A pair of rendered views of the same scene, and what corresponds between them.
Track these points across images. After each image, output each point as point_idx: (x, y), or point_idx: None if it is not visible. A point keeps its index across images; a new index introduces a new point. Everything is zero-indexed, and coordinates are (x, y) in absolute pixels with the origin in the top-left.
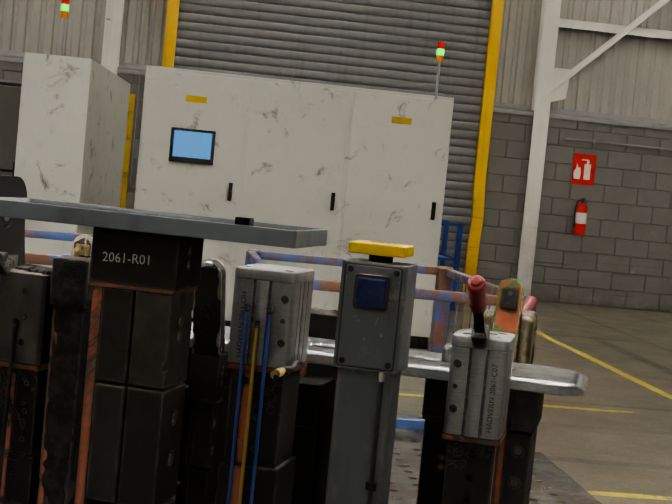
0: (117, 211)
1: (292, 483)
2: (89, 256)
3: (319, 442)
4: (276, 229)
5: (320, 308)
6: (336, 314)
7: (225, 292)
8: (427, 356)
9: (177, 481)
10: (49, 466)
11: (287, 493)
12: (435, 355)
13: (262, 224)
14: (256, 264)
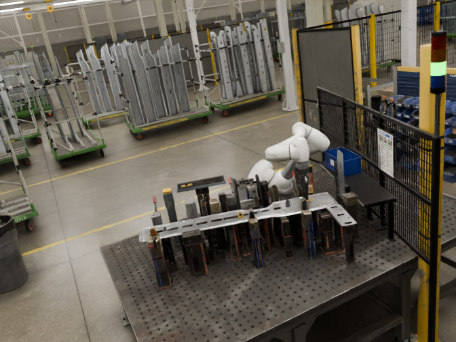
0: (210, 184)
1: None
2: (220, 194)
3: None
4: (179, 183)
5: (199, 234)
6: (192, 231)
7: (201, 205)
8: (169, 231)
9: (245, 279)
10: None
11: None
12: (168, 232)
13: (186, 188)
14: (193, 200)
